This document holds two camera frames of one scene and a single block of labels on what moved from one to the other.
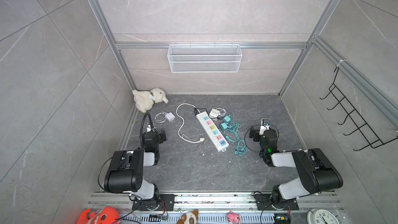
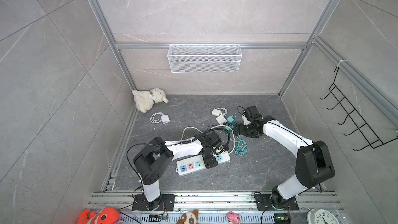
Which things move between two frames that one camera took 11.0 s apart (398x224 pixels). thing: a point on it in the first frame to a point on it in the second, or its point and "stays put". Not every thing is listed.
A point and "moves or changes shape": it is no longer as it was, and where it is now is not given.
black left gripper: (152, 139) to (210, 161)
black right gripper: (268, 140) to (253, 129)
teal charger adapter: (227, 119) moves or changes shape
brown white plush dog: (190, 217) stays put
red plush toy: (106, 215) stays put
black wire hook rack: (363, 127) stays put
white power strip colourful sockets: (215, 136) to (189, 165)
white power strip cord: (200, 139) to (217, 126)
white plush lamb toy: (144, 100) stays put
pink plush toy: (233, 218) stays put
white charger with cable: (218, 112) stays put
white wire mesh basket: (204, 58) stays put
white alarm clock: (318, 216) stays put
